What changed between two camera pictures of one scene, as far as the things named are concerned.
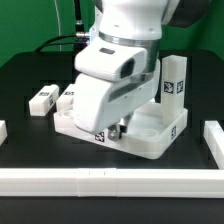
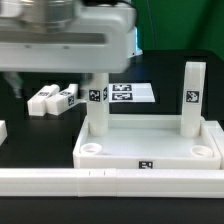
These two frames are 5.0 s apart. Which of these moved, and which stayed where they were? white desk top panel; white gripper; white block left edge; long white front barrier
Moved: white gripper; white desk top panel
Stayed: long white front barrier; white block left edge
